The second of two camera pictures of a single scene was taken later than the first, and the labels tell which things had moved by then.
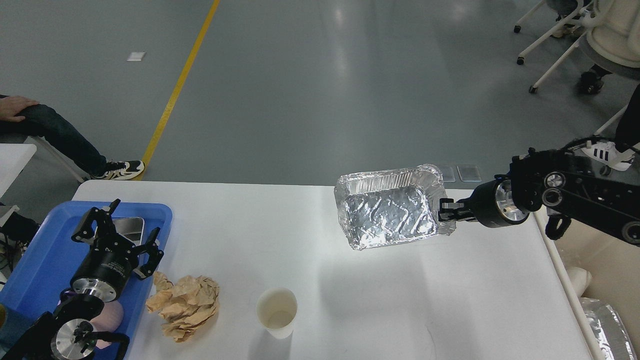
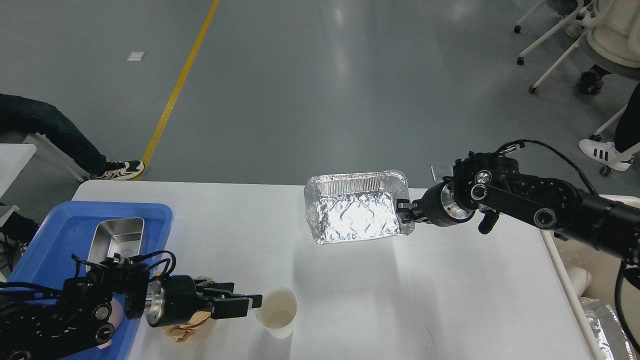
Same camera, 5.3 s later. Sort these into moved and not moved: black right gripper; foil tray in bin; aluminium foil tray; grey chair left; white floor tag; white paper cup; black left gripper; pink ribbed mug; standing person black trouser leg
Moved: aluminium foil tray; black left gripper; black right gripper
Not moved: white paper cup; standing person black trouser leg; pink ribbed mug; white floor tag; foil tray in bin; grey chair left
